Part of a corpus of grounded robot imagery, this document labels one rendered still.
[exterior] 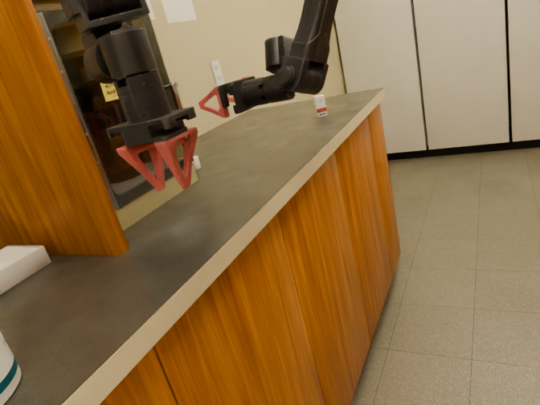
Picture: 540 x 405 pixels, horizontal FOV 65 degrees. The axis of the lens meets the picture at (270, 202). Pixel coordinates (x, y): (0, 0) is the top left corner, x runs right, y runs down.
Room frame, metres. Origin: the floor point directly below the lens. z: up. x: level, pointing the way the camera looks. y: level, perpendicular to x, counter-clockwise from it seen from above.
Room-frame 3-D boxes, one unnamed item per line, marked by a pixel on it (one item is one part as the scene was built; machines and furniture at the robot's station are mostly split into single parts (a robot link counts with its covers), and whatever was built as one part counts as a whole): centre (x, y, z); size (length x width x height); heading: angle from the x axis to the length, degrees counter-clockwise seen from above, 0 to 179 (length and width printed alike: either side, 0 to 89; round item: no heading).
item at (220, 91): (0.96, 0.05, 1.15); 0.09 x 0.07 x 0.07; 59
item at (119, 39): (0.57, 0.13, 1.27); 0.07 x 0.06 x 0.07; 33
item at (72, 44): (0.99, 0.25, 1.19); 0.30 x 0.01 x 0.40; 149
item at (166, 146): (0.56, 0.12, 1.14); 0.07 x 0.07 x 0.09; 59
